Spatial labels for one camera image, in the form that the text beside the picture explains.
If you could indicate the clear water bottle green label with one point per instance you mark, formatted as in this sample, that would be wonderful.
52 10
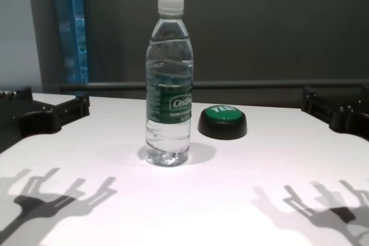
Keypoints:
170 90

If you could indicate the blue window frame strip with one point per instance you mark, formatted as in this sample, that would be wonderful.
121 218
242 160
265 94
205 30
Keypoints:
70 41

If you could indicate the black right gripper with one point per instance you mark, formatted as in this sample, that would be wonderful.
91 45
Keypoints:
363 120

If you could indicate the green YES button black base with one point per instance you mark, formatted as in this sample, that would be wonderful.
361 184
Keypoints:
222 125

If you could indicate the grey metal handrail bar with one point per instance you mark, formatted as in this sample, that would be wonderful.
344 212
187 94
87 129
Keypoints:
109 86

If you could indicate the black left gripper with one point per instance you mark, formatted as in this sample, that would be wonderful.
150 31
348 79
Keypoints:
11 125

